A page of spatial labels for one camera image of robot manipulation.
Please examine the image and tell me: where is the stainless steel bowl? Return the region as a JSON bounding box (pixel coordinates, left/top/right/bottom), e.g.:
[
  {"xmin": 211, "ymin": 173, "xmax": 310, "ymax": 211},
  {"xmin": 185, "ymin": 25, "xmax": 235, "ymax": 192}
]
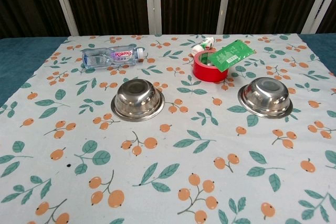
[
  {"xmin": 110, "ymin": 78, "xmax": 166, "ymax": 122},
  {"xmin": 237, "ymin": 77, "xmax": 293, "ymax": 119}
]

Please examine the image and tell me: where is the red tape roll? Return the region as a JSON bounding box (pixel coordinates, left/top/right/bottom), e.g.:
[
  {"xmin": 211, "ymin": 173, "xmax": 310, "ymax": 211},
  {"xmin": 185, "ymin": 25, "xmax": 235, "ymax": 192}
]
[{"xmin": 193, "ymin": 50, "xmax": 229, "ymax": 83}]

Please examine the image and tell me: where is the orange fruit print tablecloth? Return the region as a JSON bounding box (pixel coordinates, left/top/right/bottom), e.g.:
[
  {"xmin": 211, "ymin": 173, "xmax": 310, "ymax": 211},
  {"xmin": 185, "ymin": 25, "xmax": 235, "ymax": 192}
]
[{"xmin": 0, "ymin": 34, "xmax": 336, "ymax": 224}]

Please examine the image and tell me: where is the small white green-label bottle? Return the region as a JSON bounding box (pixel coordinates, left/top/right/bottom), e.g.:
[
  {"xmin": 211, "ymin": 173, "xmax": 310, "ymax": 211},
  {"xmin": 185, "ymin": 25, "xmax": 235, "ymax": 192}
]
[{"xmin": 191, "ymin": 37, "xmax": 215, "ymax": 57}]

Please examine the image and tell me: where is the clear plastic water bottle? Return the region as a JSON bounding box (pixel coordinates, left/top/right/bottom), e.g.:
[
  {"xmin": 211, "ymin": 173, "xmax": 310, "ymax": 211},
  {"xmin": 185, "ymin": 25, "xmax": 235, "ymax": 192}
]
[{"xmin": 81, "ymin": 46, "xmax": 145, "ymax": 70}]

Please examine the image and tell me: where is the green foil sachet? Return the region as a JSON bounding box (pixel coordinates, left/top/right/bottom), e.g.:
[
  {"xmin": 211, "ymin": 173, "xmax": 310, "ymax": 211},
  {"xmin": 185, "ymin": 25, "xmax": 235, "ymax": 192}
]
[{"xmin": 208, "ymin": 39, "xmax": 256, "ymax": 72}]

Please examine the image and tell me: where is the white double screen post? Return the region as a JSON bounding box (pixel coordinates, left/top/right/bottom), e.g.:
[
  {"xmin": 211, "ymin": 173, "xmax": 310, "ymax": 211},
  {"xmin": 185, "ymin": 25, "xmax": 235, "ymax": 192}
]
[{"xmin": 144, "ymin": 0, "xmax": 162, "ymax": 35}]

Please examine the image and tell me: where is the white screen frame post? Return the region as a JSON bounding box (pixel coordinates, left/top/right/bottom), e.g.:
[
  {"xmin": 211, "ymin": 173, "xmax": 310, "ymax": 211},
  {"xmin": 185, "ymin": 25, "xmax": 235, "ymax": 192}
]
[
  {"xmin": 49, "ymin": 0, "xmax": 79, "ymax": 36},
  {"xmin": 215, "ymin": 0, "xmax": 234, "ymax": 35},
  {"xmin": 303, "ymin": 0, "xmax": 336, "ymax": 35}
]

